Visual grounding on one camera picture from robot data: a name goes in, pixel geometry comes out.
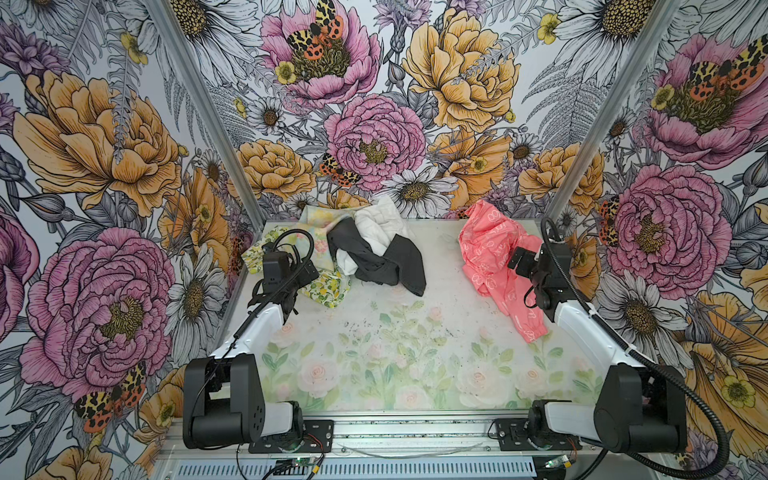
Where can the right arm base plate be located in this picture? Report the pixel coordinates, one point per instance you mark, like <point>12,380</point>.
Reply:
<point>512,435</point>

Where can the aluminium front rail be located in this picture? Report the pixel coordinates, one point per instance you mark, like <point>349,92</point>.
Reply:
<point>378,434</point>

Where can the pink patterned cloth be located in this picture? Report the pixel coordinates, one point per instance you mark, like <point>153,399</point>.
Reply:
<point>487,242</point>

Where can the white cloth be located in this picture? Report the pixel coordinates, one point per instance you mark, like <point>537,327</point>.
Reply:
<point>379,223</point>

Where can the pastel floral cloth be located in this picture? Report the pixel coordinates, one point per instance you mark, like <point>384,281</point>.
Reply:
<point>318,222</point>

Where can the aluminium corner post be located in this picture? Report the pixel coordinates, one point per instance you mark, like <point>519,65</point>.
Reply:
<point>186,62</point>
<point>645,48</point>

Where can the white vented strip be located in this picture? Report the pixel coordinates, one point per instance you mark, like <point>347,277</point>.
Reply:
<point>368,468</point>

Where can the left aluminium corner post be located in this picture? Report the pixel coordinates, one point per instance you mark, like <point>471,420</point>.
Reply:
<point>186,62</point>

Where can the yellow green floral cloth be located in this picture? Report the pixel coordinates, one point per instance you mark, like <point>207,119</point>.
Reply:
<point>331,286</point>

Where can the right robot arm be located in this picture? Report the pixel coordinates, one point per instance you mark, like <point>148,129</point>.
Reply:
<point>638,409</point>

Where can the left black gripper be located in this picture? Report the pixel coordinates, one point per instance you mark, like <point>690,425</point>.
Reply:
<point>303,274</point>

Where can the right aluminium corner post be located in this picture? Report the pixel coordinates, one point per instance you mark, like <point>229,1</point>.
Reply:
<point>645,48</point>

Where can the dark grey cloth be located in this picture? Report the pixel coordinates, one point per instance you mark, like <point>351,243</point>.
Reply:
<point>401,262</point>

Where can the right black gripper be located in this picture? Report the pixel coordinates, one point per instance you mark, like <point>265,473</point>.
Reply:
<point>527,258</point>

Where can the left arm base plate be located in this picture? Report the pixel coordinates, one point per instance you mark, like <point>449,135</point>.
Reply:
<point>315,437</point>

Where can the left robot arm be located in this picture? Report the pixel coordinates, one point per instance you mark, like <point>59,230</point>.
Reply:
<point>224,403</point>

